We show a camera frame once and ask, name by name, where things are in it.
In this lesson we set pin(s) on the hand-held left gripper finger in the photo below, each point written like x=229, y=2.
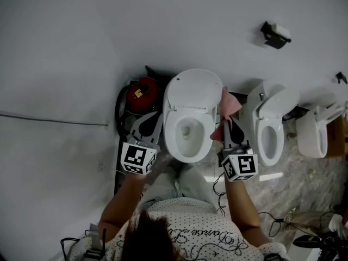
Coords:
x=136, y=125
x=158, y=129

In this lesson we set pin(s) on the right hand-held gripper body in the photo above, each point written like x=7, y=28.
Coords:
x=242, y=166

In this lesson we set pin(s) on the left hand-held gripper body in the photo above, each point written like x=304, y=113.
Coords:
x=136, y=156

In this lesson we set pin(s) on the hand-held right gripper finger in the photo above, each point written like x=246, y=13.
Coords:
x=227, y=135
x=242, y=133

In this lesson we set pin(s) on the white toilet seat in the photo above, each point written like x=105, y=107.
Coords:
x=170, y=129

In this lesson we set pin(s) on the pink cloth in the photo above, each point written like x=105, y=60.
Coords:
x=229, y=103

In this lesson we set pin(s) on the person's left forearm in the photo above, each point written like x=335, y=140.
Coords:
x=122, y=202

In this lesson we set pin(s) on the person's right forearm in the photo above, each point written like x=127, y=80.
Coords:
x=242, y=208

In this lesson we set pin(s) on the white toilet with chrome button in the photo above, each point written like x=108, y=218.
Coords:
x=267, y=113

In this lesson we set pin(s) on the white toilet lid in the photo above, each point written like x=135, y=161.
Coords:
x=194, y=88

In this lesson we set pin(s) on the white toilet with raised lid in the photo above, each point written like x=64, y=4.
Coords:
x=308, y=135

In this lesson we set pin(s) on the black toilet paper holder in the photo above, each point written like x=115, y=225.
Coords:
x=273, y=41

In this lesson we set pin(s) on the white toilet paper roll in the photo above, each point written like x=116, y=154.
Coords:
x=282, y=30

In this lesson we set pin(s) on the red round canister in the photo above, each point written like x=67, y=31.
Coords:
x=142, y=92

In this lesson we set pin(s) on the person's grey trousers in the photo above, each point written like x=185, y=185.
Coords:
x=190, y=185

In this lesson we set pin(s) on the person's white dotted shirt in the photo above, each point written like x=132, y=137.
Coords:
x=206, y=227

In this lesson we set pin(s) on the black device with green trim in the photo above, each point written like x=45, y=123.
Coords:
x=307, y=241

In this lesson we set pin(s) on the black wall hook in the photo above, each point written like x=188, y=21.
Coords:
x=341, y=77

